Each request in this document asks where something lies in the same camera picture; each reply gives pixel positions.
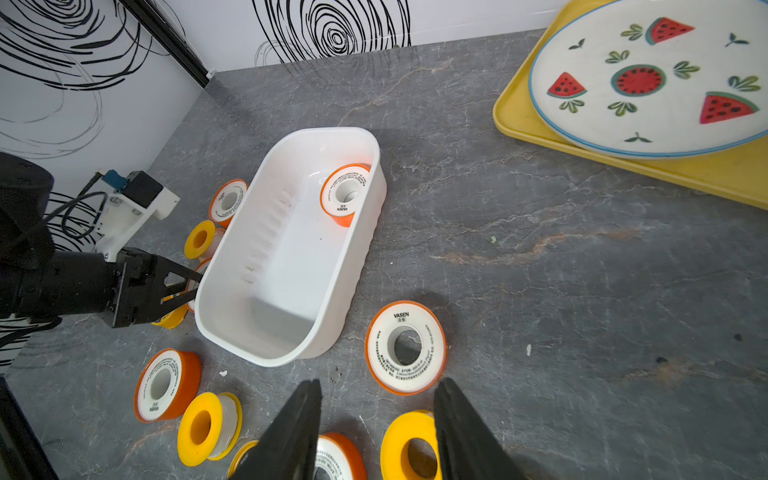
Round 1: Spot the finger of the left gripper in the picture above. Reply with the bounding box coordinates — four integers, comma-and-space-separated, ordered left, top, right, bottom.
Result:
159, 286, 191, 308
153, 255, 202, 284

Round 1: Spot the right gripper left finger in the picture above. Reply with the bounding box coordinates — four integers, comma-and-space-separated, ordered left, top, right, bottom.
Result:
231, 379, 322, 480

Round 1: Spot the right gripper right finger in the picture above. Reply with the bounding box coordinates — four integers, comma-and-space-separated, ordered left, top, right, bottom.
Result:
434, 378, 525, 480

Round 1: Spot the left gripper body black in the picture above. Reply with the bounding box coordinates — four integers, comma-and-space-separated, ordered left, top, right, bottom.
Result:
107, 248, 174, 328

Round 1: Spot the white plastic storage box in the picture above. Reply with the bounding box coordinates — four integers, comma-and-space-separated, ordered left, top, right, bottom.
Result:
195, 127, 387, 367

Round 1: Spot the orange sealing tape roll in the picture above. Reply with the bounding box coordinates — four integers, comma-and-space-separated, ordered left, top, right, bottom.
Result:
134, 349, 202, 423
186, 259, 211, 313
364, 300, 448, 396
315, 433, 367, 480
208, 179, 248, 228
320, 163, 370, 227

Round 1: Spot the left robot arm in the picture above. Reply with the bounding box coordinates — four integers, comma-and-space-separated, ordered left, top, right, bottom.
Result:
1, 153, 203, 328

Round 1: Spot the yellow black tape roll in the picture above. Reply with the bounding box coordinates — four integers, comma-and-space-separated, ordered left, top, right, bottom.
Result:
153, 304, 189, 330
227, 440, 259, 479

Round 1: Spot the yellow sealing tape roll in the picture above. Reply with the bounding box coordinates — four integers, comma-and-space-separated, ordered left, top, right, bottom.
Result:
177, 392, 243, 467
184, 220, 225, 262
380, 410, 443, 480

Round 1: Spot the yellow tray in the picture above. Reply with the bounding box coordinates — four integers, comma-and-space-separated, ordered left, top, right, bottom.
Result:
493, 0, 767, 209

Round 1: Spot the watermelon pattern plate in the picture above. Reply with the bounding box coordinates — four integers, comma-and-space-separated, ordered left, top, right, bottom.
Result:
529, 1, 767, 159

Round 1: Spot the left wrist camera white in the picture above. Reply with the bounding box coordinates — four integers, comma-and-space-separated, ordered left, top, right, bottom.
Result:
94, 170, 179, 263

